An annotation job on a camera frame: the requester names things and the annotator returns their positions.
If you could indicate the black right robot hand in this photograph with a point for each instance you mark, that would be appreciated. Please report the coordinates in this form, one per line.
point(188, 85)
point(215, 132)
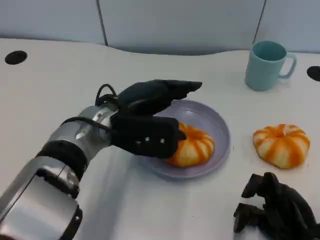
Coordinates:
point(287, 210)

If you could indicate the pale green mug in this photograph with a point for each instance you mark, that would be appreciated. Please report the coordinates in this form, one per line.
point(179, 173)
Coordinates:
point(262, 71)

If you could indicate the orange white toy bread roll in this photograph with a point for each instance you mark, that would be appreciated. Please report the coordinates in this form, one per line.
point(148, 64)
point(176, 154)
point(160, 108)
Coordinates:
point(193, 148)
point(281, 146)

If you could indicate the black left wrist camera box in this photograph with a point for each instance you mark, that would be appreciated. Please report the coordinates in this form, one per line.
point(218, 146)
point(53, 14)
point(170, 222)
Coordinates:
point(145, 136)

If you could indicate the lilac plate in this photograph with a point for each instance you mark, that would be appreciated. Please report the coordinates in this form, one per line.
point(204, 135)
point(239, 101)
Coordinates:
point(217, 120)

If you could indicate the grey partition panel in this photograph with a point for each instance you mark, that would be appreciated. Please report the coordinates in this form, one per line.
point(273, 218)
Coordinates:
point(293, 20)
point(180, 22)
point(47, 17)

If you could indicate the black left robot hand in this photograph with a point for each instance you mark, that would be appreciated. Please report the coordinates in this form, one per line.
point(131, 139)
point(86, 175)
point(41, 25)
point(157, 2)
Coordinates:
point(150, 97)

